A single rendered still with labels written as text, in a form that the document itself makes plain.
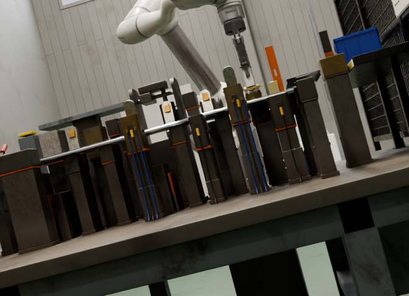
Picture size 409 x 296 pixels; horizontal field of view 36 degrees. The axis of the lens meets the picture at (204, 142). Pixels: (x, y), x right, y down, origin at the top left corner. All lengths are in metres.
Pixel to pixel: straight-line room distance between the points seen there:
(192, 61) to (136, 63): 7.08
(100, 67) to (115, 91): 0.46
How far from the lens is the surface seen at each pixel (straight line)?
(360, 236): 1.47
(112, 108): 2.54
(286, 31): 9.69
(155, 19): 2.50
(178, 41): 2.78
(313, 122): 1.79
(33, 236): 2.14
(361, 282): 1.48
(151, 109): 9.38
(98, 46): 10.09
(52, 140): 2.45
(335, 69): 2.04
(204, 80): 2.86
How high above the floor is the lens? 0.79
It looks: 3 degrees up
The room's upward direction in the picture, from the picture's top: 15 degrees counter-clockwise
